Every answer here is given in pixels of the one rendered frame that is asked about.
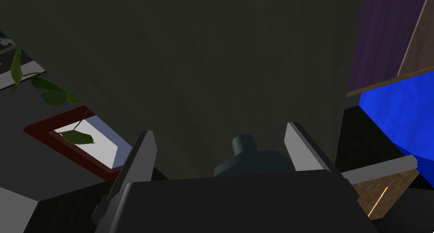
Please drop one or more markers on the red framed picture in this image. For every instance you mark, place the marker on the red framed picture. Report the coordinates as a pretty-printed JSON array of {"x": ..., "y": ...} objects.
[{"x": 44, "y": 128}]

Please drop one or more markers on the dark grey door knob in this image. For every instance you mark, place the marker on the dark grey door knob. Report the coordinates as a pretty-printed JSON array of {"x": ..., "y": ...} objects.
[{"x": 251, "y": 161}]

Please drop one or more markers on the blue rounded furniture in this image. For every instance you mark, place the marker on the blue rounded furniture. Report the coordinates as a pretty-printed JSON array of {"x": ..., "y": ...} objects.
[{"x": 403, "y": 117}]

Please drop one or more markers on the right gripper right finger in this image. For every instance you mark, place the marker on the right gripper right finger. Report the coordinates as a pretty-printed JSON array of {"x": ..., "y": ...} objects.
[{"x": 301, "y": 151}]

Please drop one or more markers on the black and white picture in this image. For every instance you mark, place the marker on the black and white picture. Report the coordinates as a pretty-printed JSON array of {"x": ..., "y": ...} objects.
[{"x": 10, "y": 78}]

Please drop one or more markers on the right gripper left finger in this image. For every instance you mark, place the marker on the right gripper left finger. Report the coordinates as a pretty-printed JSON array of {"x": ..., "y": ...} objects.
[{"x": 141, "y": 161}]

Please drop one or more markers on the green leafy plant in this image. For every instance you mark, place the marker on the green leafy plant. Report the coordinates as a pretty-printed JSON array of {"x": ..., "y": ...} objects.
[{"x": 54, "y": 95}]

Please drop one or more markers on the brown wooden shelf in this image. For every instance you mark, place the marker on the brown wooden shelf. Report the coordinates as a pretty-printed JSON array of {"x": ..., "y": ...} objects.
[{"x": 418, "y": 53}]

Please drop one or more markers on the dark olive door leaf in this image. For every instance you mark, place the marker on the dark olive door leaf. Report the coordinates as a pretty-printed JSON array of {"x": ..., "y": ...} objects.
[{"x": 203, "y": 73}]

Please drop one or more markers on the wooden box with grey bar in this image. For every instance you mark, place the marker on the wooden box with grey bar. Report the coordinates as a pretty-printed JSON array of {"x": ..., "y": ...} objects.
[{"x": 383, "y": 189}]

